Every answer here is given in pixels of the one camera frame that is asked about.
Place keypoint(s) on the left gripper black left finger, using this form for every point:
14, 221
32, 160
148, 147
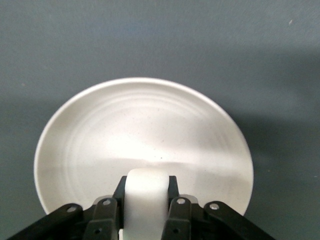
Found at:
100, 220

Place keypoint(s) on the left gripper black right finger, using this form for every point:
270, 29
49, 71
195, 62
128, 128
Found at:
190, 220

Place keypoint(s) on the small white bun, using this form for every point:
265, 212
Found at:
143, 200

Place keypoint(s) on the round cream plate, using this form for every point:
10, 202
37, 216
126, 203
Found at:
140, 125

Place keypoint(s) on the dark grey table mat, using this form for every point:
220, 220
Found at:
75, 50

